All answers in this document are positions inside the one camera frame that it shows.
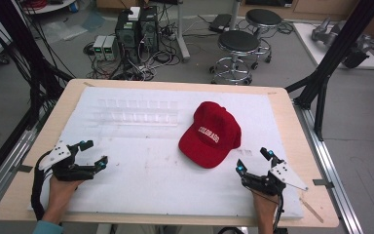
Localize thin wooden stick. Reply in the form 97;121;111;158
298;197;325;224

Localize black round stool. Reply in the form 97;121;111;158
244;8;283;64
208;29;263;87

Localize clear plastic compartment tray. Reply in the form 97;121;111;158
92;97;180;127

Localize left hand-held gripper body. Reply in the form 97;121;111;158
38;139;98;182

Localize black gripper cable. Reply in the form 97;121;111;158
272;192;285;234

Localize red baseball cap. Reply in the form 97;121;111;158
177;100;243;170

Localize black frame with cables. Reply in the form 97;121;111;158
0;0;76;132

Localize white foam mat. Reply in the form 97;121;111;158
28;86;305;219

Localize black metal frame stand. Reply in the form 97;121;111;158
284;0;374;142

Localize tangle of floor cables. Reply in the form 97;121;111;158
83;41;183;82

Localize black computer tower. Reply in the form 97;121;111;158
114;10;141;63
138;5;161;55

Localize grey robot part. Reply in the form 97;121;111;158
311;17;343;47

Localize clear plastic sheet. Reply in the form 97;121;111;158
41;19;90;42

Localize aluminium rail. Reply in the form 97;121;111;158
292;99;365;234
0;126;37;216

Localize dark tape strip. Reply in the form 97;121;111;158
312;177;335;189
16;164;34;174

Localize person's right hand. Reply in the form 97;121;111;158
251;189;280;219

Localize white platform board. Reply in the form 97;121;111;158
292;21;374;70

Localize teal sleeve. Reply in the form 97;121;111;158
32;219;64;234

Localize black flat device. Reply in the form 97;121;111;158
207;13;233;34

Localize white power supply unit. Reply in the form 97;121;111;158
103;35;120;61
93;35;107;61

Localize small white box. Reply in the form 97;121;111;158
128;6;141;22

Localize light wooden table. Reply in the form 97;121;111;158
0;78;340;229

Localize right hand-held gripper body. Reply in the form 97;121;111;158
242;161;309;197

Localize white metal table leg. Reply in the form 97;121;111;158
174;0;191;63

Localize thick black sleeved cable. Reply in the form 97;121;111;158
30;150;55;222

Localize person's left hand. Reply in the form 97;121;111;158
46;176;85;213

